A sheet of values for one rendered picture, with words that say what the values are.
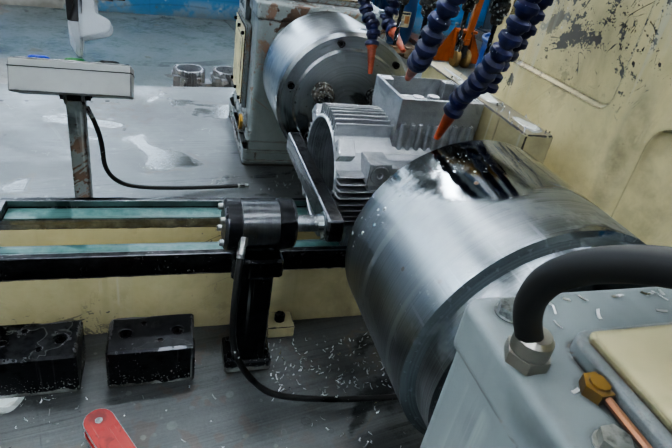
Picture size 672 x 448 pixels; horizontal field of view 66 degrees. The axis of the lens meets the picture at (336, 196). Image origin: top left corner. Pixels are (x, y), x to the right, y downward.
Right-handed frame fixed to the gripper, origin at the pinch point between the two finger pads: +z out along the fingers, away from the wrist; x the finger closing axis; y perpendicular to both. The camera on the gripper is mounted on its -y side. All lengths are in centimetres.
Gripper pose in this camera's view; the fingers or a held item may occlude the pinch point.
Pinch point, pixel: (74, 48)
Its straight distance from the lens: 94.1
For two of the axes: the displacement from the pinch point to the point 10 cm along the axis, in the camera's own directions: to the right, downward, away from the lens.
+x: -3.0, -1.3, 9.5
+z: -0.4, 9.9, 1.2
